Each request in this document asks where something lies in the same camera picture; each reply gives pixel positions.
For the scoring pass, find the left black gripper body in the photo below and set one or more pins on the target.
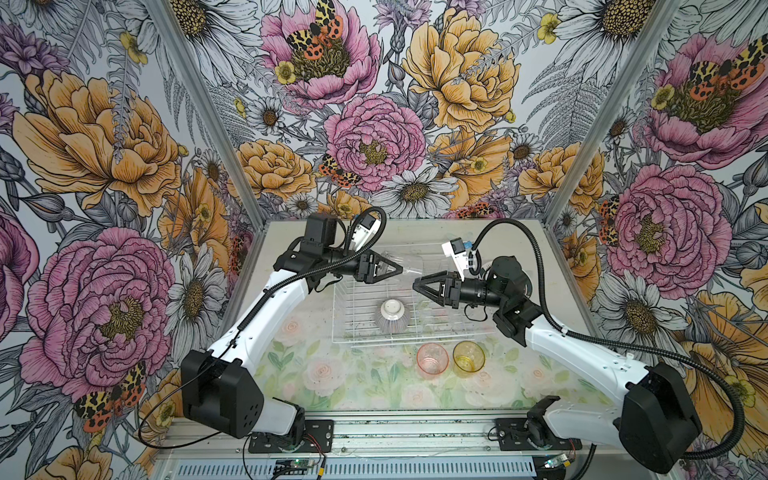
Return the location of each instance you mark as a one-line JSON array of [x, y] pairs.
[[371, 267]]

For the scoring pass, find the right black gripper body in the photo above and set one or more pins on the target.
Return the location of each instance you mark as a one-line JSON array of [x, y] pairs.
[[450, 290]]

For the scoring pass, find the clear plastic cup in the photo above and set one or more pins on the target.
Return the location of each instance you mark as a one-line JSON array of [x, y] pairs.
[[414, 265]]

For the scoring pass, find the yellow plastic cup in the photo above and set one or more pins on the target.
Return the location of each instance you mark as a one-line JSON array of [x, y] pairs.
[[468, 358]]

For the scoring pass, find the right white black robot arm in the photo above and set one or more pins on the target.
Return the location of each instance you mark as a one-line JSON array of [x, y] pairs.
[[649, 415]]

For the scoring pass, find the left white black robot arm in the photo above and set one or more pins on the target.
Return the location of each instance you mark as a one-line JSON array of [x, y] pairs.
[[218, 388]]

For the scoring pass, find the purple striped bowl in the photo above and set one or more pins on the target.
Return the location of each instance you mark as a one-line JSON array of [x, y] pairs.
[[393, 317]]

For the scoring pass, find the green circuit board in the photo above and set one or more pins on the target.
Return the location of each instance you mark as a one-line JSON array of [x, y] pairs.
[[289, 467]]

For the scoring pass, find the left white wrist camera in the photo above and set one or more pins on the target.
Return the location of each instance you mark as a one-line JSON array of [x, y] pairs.
[[364, 231]]

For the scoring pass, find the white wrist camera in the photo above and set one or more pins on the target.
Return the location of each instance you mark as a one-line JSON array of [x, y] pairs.
[[364, 231], [463, 256]]

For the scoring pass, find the white wire dish rack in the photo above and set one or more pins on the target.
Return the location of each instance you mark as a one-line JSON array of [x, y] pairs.
[[355, 306]]

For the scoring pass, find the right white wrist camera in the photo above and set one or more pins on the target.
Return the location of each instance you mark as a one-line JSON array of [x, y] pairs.
[[463, 256]]

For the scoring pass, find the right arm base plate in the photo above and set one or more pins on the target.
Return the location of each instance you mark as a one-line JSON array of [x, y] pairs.
[[523, 434]]

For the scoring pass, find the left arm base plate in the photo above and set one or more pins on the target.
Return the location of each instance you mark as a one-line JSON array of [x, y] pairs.
[[318, 435]]

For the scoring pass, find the aluminium front rail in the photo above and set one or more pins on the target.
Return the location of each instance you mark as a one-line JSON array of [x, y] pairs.
[[394, 445]]

